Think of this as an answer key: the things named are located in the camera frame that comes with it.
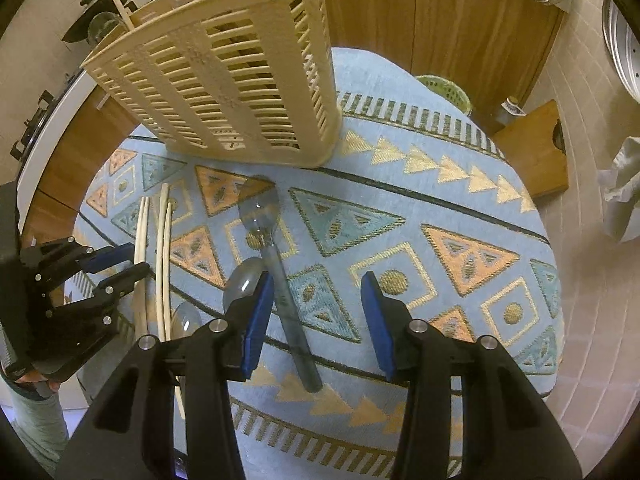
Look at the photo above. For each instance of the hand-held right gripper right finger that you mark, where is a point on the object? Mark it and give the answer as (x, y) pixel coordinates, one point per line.
(377, 325)

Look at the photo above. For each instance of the round metal tray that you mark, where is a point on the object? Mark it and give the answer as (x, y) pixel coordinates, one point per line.
(620, 45)

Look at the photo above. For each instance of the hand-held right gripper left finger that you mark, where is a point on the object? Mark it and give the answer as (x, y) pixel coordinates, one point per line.
(256, 325)

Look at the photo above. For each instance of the cream chopstick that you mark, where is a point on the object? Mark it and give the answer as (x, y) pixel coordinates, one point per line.
(168, 260)
(121, 7)

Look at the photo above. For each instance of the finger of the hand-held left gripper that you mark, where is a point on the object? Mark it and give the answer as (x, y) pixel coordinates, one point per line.
(110, 257)
(130, 277)

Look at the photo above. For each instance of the large clear plastic spoon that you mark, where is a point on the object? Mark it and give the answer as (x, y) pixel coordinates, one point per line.
(280, 280)

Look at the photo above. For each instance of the cream plastic utensil basket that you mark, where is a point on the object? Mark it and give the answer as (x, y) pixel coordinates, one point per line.
(220, 70)

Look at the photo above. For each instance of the green plastic basket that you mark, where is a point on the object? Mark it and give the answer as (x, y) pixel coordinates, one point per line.
(447, 92)

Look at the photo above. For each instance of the blue patterned tablecloth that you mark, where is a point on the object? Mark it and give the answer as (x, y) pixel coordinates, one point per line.
(400, 200)

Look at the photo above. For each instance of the white cloth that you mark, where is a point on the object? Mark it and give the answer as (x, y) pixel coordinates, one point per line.
(622, 195)

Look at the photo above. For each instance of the person's left hand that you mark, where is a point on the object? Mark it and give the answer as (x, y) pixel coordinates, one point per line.
(32, 380)

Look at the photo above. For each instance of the wooden stool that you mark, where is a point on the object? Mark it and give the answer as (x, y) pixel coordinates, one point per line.
(532, 152)

